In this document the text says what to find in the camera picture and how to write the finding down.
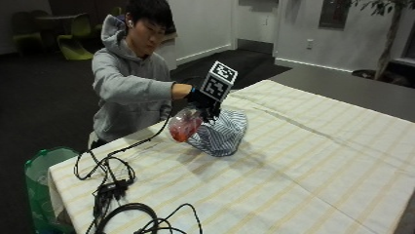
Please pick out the dark wall frame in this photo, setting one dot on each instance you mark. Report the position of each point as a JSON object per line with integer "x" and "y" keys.
{"x": 335, "y": 13}

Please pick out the white marker cube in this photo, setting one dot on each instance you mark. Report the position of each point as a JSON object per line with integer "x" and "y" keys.
{"x": 218, "y": 81}

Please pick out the green chair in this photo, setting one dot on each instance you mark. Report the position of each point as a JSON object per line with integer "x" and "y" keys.
{"x": 74, "y": 37}
{"x": 25, "y": 32}

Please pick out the green bag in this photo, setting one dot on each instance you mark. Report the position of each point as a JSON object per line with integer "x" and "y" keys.
{"x": 41, "y": 191}

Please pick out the clear bag with red contents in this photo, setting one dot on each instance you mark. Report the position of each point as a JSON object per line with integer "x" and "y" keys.
{"x": 183, "y": 126}

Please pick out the black plant pot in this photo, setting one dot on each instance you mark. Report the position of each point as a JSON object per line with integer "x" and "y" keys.
{"x": 380, "y": 77}

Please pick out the wall outlet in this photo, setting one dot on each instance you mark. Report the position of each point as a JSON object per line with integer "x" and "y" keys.
{"x": 308, "y": 43}

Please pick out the blue wristband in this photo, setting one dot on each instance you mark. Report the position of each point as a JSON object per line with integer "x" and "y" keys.
{"x": 193, "y": 90}

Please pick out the indoor tree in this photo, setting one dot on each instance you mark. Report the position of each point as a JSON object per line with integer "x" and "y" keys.
{"x": 384, "y": 32}

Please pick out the cream striped tablecloth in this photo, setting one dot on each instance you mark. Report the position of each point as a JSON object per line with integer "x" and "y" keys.
{"x": 259, "y": 162}

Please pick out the blue striped cloth bag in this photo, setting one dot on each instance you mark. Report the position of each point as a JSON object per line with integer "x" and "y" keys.
{"x": 221, "y": 133}

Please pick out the dark round table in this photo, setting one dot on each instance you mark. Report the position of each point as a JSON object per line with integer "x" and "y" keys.
{"x": 53, "y": 19}

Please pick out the the person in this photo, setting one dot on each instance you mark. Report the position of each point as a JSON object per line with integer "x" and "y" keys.
{"x": 131, "y": 74}

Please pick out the white earbud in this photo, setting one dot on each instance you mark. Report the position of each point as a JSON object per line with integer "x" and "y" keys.
{"x": 129, "y": 23}

